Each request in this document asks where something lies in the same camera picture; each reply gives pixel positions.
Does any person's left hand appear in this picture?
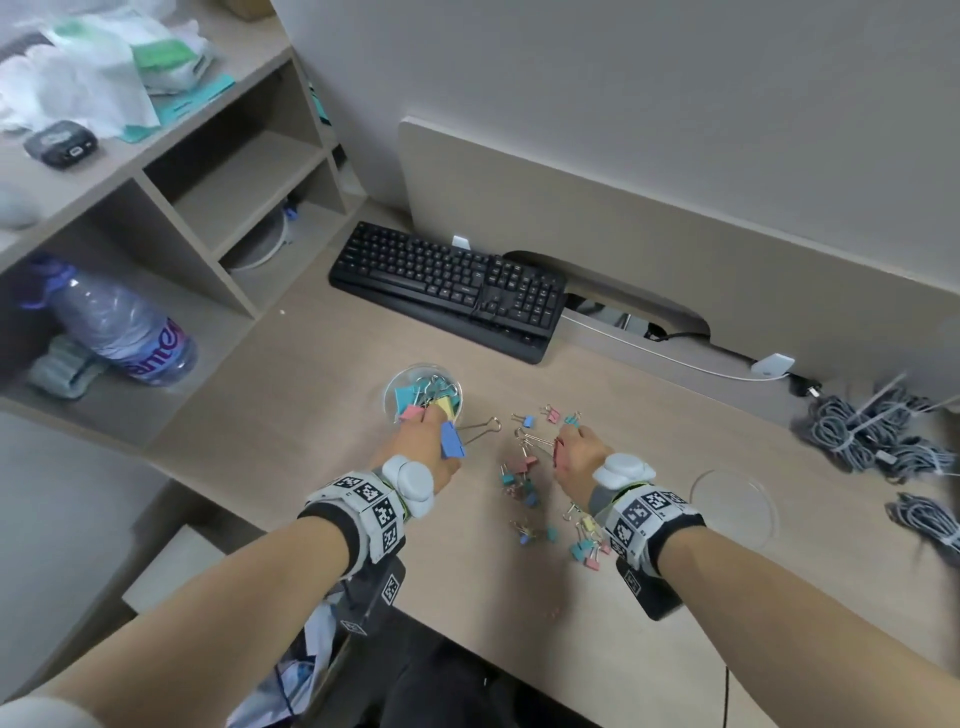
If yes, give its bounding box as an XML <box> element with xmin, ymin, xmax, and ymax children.
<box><xmin>386</xmin><ymin>408</ymin><xmax>463</xmax><ymax>496</ymax></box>

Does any small black device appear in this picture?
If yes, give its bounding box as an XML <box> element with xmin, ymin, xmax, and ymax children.
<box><xmin>22</xmin><ymin>119</ymin><xmax>99</xmax><ymax>172</ymax></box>

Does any transparent round plastic lid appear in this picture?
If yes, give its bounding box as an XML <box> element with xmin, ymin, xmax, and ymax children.
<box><xmin>688</xmin><ymin>470</ymin><xmax>780</xmax><ymax>553</ymax></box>

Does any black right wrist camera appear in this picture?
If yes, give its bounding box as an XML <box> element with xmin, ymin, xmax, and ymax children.
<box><xmin>614</xmin><ymin>558</ymin><xmax>685</xmax><ymax>622</ymax></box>

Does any grey left marker wristband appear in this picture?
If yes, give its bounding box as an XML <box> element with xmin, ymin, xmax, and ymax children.
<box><xmin>297</xmin><ymin>470</ymin><xmax>410</xmax><ymax>579</ymax></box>

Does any white rounded object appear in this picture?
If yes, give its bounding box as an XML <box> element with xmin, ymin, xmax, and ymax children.
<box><xmin>0</xmin><ymin>179</ymin><xmax>43</xmax><ymax>232</ymax></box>

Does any white box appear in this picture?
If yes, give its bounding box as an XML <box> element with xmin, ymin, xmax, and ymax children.
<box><xmin>121</xmin><ymin>524</ymin><xmax>268</xmax><ymax>616</ymax></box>

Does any large clear plastic jar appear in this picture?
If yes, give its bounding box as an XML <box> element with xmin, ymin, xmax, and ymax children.
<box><xmin>382</xmin><ymin>363</ymin><xmax>465</xmax><ymax>429</ymax></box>

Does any grey marker wristband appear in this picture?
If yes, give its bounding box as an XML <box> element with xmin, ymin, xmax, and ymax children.
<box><xmin>588</xmin><ymin>483</ymin><xmax>708</xmax><ymax>579</ymax></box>
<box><xmin>297</xmin><ymin>470</ymin><xmax>410</xmax><ymax>579</ymax></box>

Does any white plastic bag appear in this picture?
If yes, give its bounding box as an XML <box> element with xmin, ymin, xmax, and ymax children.
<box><xmin>0</xmin><ymin>7</ymin><xmax>163</xmax><ymax>140</ymax></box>

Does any thin white cable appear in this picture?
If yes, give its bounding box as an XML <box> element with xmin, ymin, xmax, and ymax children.
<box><xmin>560</xmin><ymin>311</ymin><xmax>759</xmax><ymax>382</ymax></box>

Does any pile of mixed binder clips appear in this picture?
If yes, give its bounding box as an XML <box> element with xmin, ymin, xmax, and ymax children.
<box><xmin>498</xmin><ymin>404</ymin><xmax>613</xmax><ymax>571</ymax></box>

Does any blue large binder clip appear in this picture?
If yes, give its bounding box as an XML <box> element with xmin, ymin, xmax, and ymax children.
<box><xmin>438</xmin><ymin>417</ymin><xmax>504</xmax><ymax>460</ymax></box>

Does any white right hand tracker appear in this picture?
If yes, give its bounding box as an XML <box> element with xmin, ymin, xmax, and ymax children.
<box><xmin>592</xmin><ymin>452</ymin><xmax>658</xmax><ymax>490</ymax></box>

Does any green white package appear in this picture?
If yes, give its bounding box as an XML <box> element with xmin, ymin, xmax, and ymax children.
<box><xmin>127</xmin><ymin>22</ymin><xmax>215</xmax><ymax>95</ymax></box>

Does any person's right forearm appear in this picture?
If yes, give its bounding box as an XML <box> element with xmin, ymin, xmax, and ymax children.
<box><xmin>659</xmin><ymin>524</ymin><xmax>960</xmax><ymax>728</ymax></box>

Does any grey right marker wristband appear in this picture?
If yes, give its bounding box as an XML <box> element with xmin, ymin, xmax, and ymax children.
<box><xmin>588</xmin><ymin>483</ymin><xmax>708</xmax><ymax>579</ymax></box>

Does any person's white left sleeve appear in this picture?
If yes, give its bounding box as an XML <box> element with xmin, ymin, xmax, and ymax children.
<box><xmin>0</xmin><ymin>697</ymin><xmax>103</xmax><ymax>728</ymax></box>

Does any blue white patterned bag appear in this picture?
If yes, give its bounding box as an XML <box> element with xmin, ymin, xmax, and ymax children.
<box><xmin>224</xmin><ymin>599</ymin><xmax>354</xmax><ymax>728</ymax></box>

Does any beige wooden shelf unit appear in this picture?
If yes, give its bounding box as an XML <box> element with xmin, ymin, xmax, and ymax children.
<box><xmin>0</xmin><ymin>0</ymin><xmax>369</xmax><ymax>455</ymax></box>

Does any white left hand tracker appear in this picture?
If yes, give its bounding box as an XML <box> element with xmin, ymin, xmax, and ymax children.
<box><xmin>380</xmin><ymin>455</ymin><xmax>436</xmax><ymax>519</ymax></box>

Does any grey cable bundle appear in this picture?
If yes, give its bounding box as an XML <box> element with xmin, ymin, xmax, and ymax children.
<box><xmin>854</xmin><ymin>378</ymin><xmax>939</xmax><ymax>444</ymax></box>
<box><xmin>884</xmin><ymin>491</ymin><xmax>960</xmax><ymax>568</ymax></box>
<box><xmin>877</xmin><ymin>434</ymin><xmax>960</xmax><ymax>481</ymax></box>
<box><xmin>794</xmin><ymin>395</ymin><xmax>875</xmax><ymax>470</ymax></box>

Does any purple label water bottle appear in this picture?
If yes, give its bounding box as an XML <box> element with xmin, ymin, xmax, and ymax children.
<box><xmin>18</xmin><ymin>254</ymin><xmax>200</xmax><ymax>388</ymax></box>

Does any teal paper folder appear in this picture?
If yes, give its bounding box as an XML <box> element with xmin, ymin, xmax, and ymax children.
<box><xmin>116</xmin><ymin>71</ymin><xmax>238</xmax><ymax>144</ymax></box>

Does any white round device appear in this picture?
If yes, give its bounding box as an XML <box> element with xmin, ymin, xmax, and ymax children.
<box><xmin>221</xmin><ymin>198</ymin><xmax>301</xmax><ymax>275</ymax></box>

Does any person's right hand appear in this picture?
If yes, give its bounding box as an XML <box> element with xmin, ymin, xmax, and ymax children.
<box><xmin>553</xmin><ymin>423</ymin><xmax>616</xmax><ymax>511</ymax></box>

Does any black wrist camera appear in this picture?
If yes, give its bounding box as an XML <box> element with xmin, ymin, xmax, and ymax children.
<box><xmin>337</xmin><ymin>558</ymin><xmax>408</xmax><ymax>639</ymax></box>
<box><xmin>614</xmin><ymin>558</ymin><xmax>685</xmax><ymax>622</ymax></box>

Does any person's left forearm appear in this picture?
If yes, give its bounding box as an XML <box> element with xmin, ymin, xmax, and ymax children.
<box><xmin>0</xmin><ymin>513</ymin><xmax>354</xmax><ymax>728</ymax></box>

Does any black keyboard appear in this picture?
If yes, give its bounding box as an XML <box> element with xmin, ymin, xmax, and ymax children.
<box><xmin>327</xmin><ymin>221</ymin><xmax>569</xmax><ymax>367</ymax></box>

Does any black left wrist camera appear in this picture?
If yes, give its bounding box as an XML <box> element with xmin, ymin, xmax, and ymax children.
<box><xmin>337</xmin><ymin>558</ymin><xmax>408</xmax><ymax>639</ymax></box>

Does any white hand tracker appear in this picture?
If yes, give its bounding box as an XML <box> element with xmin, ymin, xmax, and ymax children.
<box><xmin>380</xmin><ymin>455</ymin><xmax>436</xmax><ymax>519</ymax></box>
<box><xmin>592</xmin><ymin>452</ymin><xmax>658</xmax><ymax>490</ymax></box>

